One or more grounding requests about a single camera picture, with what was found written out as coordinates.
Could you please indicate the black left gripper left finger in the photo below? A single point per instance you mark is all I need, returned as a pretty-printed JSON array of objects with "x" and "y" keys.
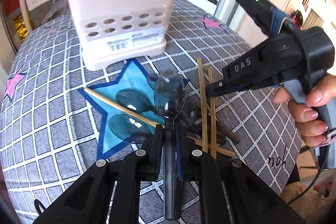
[{"x": 150, "y": 166}]

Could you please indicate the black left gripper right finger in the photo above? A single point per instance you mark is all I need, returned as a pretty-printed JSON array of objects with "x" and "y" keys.
[{"x": 189, "y": 166}]

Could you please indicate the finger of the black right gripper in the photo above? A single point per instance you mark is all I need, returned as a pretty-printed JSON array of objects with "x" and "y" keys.
[{"x": 244, "y": 83}]

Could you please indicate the wooden chopstick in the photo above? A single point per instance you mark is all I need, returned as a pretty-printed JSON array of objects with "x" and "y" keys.
[
  {"x": 219, "y": 149},
  {"x": 203, "y": 105},
  {"x": 119, "y": 107},
  {"x": 213, "y": 128}
]

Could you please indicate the spoon with black handle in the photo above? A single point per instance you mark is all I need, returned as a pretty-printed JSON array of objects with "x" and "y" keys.
[{"x": 169, "y": 99}]

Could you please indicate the right hand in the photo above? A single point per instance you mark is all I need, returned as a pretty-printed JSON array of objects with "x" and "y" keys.
[{"x": 306, "y": 118}]

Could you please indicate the transparent blue spoon lower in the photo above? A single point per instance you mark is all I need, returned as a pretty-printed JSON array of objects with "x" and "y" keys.
[{"x": 129, "y": 129}]

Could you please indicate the transparent blue spoon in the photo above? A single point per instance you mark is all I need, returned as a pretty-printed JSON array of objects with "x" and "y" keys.
[
  {"x": 135, "y": 101},
  {"x": 129, "y": 129}
]

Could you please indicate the wooden chopstick under crossing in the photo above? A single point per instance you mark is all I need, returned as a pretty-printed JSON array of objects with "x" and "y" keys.
[{"x": 219, "y": 149}]

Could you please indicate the transparent blue spoon upper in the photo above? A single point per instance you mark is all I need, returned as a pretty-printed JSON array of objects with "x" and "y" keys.
[{"x": 135, "y": 101}]

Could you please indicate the transparent spoon far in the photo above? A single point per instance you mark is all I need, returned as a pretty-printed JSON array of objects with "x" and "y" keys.
[{"x": 155, "y": 81}]

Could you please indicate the grey checked tablecloth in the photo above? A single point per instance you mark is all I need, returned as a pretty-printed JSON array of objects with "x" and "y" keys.
[{"x": 50, "y": 134}]

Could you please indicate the pink plastic utensil holder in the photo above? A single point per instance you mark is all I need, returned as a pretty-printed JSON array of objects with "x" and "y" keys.
[{"x": 110, "y": 31}]

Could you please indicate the dark wooden handle utensil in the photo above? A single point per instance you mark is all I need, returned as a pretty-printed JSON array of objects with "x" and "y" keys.
[{"x": 222, "y": 132}]

